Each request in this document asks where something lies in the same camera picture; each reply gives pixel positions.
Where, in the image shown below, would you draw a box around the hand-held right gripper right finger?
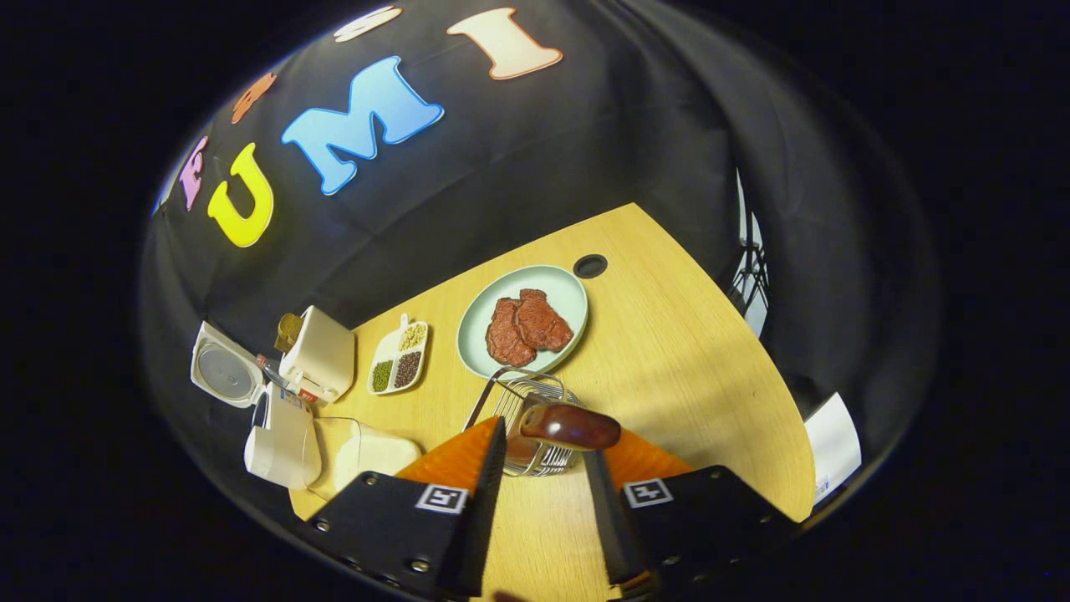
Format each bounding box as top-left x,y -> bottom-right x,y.
583,431 -> 799,599

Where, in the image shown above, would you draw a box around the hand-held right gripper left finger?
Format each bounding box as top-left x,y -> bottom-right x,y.
305,416 -> 508,599

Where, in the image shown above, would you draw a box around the brown wooden spoon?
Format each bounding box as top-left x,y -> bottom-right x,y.
506,403 -> 622,469

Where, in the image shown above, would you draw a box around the metal wire chopstick holder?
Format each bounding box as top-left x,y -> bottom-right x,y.
462,366 -> 586,477

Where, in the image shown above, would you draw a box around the clear box of white rice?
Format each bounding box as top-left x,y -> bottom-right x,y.
309,416 -> 423,503

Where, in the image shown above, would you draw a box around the white rice cooker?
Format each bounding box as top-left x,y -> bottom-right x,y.
190,321 -> 323,491

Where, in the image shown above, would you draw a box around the pale green plate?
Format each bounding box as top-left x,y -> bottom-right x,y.
456,265 -> 589,381

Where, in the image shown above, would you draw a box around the white divided dish of beans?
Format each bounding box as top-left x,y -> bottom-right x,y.
367,314 -> 430,395

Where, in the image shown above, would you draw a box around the white toaster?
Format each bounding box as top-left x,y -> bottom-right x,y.
278,305 -> 356,405

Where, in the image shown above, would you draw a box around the white paper sheet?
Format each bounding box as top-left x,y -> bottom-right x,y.
804,391 -> 862,504

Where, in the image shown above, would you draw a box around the clear water bottle red label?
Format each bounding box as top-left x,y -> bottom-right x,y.
257,355 -> 323,406

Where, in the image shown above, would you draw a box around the black backdrop cloth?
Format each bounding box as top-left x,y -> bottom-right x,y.
142,0 -> 941,536

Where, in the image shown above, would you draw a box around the metal stand frame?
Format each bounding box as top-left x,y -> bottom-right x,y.
729,167 -> 768,335

